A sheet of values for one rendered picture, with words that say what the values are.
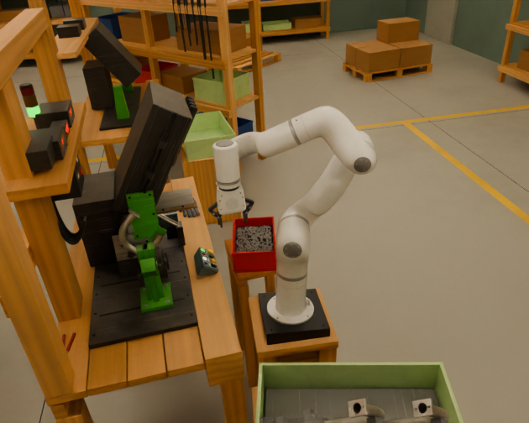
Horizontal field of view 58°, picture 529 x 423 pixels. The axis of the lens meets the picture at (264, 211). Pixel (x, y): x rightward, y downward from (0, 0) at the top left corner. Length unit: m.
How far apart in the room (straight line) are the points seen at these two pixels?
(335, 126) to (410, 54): 6.72
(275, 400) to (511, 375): 1.73
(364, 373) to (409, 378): 0.15
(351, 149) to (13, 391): 2.47
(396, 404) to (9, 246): 1.31
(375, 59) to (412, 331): 5.39
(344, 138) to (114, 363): 1.16
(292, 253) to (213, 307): 0.50
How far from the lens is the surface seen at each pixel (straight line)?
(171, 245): 2.42
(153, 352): 1.93
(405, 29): 8.57
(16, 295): 1.62
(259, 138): 1.60
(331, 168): 1.66
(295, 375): 1.75
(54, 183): 1.74
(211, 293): 2.09
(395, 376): 1.78
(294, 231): 1.67
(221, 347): 1.86
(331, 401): 1.76
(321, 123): 1.55
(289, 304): 1.90
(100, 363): 1.96
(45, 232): 1.94
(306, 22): 10.92
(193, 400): 2.88
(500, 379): 3.12
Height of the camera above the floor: 2.25
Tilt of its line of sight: 31 degrees down
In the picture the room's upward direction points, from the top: 3 degrees counter-clockwise
